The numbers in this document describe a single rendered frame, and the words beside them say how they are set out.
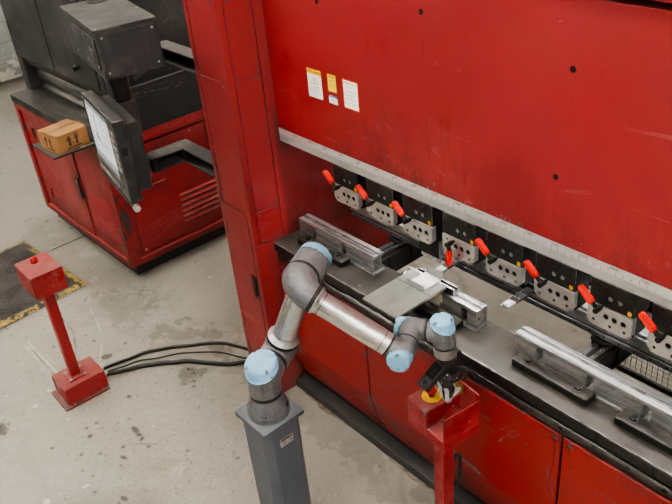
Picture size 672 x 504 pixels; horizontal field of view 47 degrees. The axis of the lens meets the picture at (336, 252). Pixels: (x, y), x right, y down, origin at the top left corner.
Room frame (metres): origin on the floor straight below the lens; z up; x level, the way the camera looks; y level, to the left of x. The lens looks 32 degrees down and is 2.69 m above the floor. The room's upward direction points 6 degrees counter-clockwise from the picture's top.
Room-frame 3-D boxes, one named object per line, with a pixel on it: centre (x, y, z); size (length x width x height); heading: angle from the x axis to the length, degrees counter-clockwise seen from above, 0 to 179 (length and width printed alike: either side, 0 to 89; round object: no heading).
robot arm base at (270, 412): (2.06, 0.29, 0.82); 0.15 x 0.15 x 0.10
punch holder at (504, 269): (2.16, -0.58, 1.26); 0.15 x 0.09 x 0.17; 37
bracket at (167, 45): (3.33, 0.65, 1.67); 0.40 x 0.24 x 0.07; 37
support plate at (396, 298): (2.37, -0.24, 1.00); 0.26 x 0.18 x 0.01; 127
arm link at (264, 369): (2.06, 0.29, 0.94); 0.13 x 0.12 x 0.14; 157
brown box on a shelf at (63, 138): (4.18, 1.49, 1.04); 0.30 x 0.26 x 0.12; 39
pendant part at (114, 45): (3.16, 0.81, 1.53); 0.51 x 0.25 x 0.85; 28
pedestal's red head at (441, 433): (2.00, -0.32, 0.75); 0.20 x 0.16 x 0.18; 30
